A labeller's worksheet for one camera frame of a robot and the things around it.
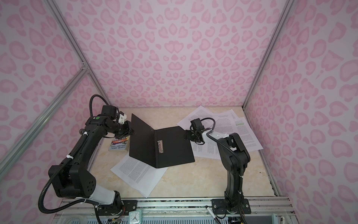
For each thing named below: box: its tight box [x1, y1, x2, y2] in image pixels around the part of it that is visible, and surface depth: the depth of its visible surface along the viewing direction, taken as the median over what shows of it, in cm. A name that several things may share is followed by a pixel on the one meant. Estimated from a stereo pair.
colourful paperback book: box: [108, 135, 131, 152], surface depth 97 cm
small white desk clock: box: [128, 209, 143, 224], surface depth 70 cm
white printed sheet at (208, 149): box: [190, 140, 221, 160], surface depth 97 cm
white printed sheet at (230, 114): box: [209, 109, 236, 128], surface depth 116 cm
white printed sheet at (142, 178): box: [110, 152, 169, 198], surface depth 87 cm
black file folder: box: [129, 113, 195, 169], surface depth 97 cm
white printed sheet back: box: [176, 105, 215, 131], surface depth 117 cm
